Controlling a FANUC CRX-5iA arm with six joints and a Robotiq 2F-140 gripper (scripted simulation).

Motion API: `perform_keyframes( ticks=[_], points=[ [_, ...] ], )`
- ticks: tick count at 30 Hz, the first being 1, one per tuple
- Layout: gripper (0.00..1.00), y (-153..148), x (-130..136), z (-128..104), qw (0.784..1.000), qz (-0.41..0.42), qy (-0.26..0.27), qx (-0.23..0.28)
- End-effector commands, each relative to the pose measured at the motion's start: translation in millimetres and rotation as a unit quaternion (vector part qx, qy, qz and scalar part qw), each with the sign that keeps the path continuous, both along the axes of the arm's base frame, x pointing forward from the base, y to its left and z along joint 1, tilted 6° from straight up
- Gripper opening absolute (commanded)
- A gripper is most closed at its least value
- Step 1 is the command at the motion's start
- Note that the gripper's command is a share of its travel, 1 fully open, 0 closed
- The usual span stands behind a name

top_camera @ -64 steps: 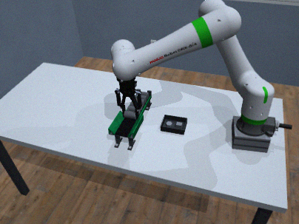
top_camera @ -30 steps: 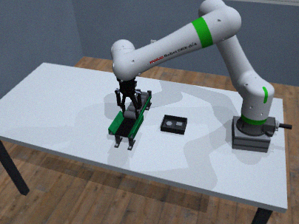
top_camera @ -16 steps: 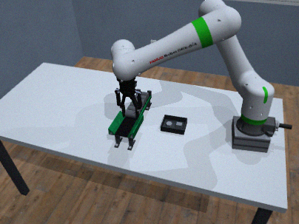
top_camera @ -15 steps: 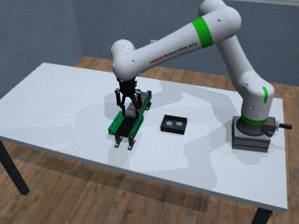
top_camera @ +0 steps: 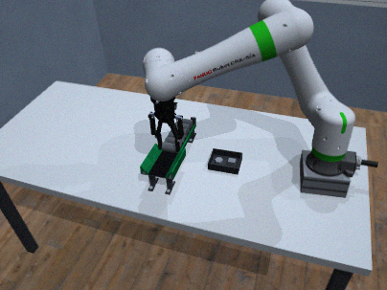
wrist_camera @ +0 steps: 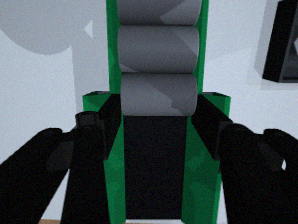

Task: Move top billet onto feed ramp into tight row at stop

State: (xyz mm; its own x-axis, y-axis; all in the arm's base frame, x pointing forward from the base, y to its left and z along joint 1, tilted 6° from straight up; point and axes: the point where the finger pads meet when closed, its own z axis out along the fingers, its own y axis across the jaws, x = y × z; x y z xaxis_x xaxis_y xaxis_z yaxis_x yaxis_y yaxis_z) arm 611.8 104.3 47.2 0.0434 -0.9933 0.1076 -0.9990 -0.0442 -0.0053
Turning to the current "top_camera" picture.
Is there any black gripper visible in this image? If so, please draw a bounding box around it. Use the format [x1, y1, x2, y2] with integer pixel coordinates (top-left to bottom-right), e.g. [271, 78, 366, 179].
[148, 102, 184, 152]

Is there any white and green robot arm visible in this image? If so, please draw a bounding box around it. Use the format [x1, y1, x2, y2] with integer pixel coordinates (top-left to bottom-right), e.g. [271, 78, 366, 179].
[143, 0, 378, 177]

